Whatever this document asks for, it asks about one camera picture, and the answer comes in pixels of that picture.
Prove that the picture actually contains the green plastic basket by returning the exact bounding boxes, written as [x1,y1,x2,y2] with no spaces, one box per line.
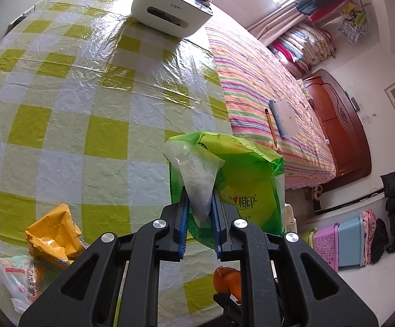
[300,227,317,248]

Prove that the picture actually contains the purple plastic basket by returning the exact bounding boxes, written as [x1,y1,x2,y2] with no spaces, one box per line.
[313,223,339,272]

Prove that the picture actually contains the yellow pencil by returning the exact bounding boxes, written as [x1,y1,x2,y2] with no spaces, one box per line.
[265,108,277,149]

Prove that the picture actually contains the orange snack bag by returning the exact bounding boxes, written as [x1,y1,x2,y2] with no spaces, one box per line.
[24,204,86,268]

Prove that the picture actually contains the green plastic tissue pack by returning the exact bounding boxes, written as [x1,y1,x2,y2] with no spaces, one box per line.
[164,131,285,248]

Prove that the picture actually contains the hanging clothes on rack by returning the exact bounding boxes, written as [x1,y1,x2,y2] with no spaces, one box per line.
[295,0,369,44]

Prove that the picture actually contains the red wooden headboard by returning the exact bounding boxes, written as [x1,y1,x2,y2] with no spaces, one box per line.
[304,69,372,192]

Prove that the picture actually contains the orange fruit peel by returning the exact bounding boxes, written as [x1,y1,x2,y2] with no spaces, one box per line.
[213,267,242,301]

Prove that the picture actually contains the clear printed snack wrapper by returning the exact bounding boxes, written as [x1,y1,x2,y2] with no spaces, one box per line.
[0,255,54,314]

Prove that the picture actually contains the pink curtain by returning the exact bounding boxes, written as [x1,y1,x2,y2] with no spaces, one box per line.
[247,2,307,46]

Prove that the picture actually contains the blue plastic storage bin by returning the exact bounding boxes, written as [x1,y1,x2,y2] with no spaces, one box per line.
[338,215,364,267]

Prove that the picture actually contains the yellow checkered plastic tablecloth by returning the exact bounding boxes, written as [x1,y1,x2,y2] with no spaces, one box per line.
[0,0,231,323]

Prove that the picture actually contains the pink cartoon bag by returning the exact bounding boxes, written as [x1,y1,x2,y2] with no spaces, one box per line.
[361,209,376,266]

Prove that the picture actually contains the stack of folded quilts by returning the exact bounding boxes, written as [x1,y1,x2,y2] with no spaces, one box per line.
[268,23,336,79]

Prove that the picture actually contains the striped colourful bed sheet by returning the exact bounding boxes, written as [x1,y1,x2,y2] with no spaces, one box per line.
[206,22,337,189]

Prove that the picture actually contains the white desktop organizer box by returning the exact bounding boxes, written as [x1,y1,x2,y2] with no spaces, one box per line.
[131,0,213,38]

